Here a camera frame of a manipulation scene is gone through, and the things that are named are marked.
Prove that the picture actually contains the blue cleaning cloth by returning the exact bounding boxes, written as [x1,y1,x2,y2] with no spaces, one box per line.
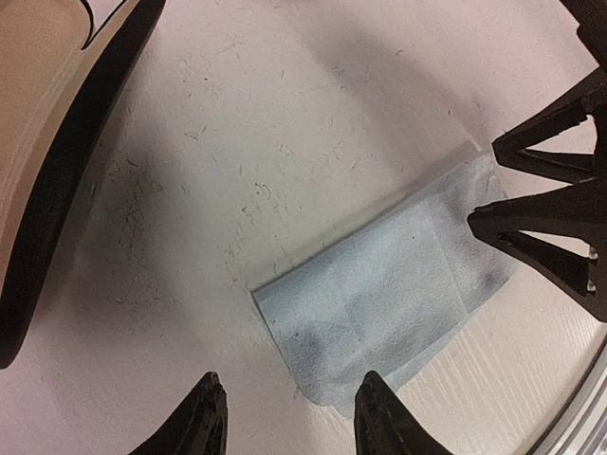
[251,148,516,417]

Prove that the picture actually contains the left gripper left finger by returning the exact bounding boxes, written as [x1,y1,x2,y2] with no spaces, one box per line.
[130,372,228,455]

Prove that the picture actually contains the black glasses case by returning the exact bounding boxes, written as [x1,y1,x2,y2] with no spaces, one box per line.
[1,1,164,367]

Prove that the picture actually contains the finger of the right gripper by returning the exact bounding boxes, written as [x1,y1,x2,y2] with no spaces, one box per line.
[490,68,607,184]
[468,177,606,322]

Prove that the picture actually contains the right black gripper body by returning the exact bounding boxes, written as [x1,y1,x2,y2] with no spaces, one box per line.
[561,0,606,70]

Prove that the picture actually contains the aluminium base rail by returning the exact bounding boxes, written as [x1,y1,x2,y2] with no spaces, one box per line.
[528,339,606,455]

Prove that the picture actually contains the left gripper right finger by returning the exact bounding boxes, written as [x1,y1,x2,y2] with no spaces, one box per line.
[354,371,451,455]

